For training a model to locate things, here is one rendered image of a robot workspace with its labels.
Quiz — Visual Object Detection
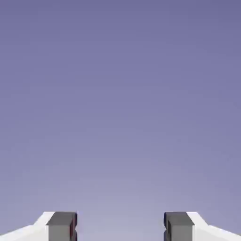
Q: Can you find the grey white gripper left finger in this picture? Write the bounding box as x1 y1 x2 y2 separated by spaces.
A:
0 211 78 241

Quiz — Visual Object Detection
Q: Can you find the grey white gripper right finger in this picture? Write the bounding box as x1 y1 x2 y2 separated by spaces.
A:
163 211 241 241

